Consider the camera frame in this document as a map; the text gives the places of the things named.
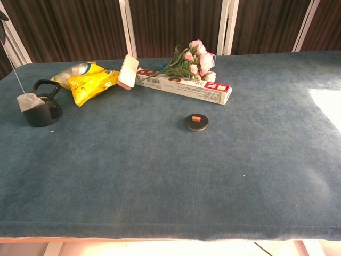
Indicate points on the white screen frame post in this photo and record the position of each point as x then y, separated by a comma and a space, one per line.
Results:
18, 45
129, 29
305, 26
227, 26

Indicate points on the pink artificial flower bouquet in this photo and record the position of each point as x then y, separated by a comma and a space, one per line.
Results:
198, 62

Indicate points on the white pink lidded box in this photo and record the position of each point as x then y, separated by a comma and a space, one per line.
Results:
128, 72

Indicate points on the yellow snack bag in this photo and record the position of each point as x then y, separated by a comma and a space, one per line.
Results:
89, 85

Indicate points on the black teapot lid orange knob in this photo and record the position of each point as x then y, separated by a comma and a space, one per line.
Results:
197, 124

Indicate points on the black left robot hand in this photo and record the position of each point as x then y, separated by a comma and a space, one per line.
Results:
2, 29

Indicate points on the red blue white packet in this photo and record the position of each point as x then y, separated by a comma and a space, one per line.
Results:
213, 60

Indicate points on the dark brown curtain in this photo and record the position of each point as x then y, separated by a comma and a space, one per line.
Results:
175, 24

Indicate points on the white red toothpaste box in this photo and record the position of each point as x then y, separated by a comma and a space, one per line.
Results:
186, 88

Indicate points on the black cast iron teapot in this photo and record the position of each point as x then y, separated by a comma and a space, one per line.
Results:
42, 117

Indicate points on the blue velvet table cloth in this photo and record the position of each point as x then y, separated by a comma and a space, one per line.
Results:
170, 165

